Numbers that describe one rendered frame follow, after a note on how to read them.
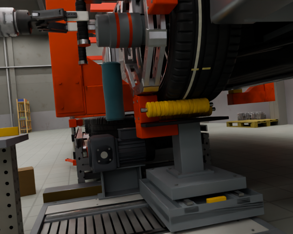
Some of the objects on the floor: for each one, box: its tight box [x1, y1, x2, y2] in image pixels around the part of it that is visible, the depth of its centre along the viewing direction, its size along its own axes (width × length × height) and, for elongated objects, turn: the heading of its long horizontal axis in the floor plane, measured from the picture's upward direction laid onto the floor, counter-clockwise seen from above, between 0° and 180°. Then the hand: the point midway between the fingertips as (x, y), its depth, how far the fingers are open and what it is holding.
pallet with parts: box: [226, 111, 278, 128], centre depth 649 cm, size 110×77×31 cm
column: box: [0, 144, 24, 234], centre depth 121 cm, size 10×10×42 cm
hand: (81, 21), depth 95 cm, fingers open, 10 cm apart
